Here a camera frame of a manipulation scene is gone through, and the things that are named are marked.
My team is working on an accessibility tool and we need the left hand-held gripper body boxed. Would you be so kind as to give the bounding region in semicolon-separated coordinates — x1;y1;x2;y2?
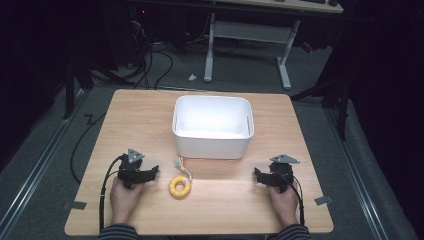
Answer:
117;148;151;191

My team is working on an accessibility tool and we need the person's right hand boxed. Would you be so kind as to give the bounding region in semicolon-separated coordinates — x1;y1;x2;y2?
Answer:
268;180;300;229

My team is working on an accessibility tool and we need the aluminium floor rail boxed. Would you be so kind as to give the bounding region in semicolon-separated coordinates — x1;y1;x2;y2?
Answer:
0;88;88;234
324;106;391;240

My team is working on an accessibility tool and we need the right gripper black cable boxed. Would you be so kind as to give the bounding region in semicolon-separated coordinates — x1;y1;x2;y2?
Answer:
272;166;306;226

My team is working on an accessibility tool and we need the white-legged desk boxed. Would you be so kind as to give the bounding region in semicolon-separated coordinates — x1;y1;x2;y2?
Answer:
203;0;345;91

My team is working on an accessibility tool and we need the white plastic bin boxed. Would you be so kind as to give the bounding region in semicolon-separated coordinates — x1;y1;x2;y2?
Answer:
171;94;256;160

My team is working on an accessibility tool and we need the person's left hand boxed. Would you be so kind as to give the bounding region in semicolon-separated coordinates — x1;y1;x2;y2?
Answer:
109;177;145;226

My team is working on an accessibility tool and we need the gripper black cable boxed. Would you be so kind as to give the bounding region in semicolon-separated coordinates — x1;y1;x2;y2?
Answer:
272;166;306;226
98;154;125;233

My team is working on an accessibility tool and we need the grey tape piece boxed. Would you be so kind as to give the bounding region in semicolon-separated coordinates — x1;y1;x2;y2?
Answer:
62;199;88;211
314;195;334;206

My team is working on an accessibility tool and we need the yellow ring toy with rope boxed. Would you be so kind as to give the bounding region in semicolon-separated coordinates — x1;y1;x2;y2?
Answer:
168;155;194;201

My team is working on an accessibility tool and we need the black metal stand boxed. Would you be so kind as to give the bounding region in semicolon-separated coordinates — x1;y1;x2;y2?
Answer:
290;74;351;142
62;56;96;120

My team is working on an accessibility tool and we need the bundle of black cables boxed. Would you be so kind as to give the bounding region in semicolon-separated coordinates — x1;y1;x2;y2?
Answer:
89;6;175;91

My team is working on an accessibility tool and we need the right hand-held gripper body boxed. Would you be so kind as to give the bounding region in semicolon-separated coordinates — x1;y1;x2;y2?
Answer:
268;153;301;194

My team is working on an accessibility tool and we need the black floor cable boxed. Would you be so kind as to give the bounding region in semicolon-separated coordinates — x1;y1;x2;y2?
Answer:
69;112;108;185

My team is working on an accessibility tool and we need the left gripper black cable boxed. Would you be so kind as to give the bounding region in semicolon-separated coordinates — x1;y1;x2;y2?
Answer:
98;154;125;233

